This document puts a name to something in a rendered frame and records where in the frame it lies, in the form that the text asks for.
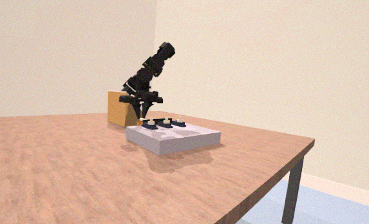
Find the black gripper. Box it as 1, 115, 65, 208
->
119, 82, 163, 120

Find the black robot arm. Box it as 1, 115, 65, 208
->
121, 42, 175, 102

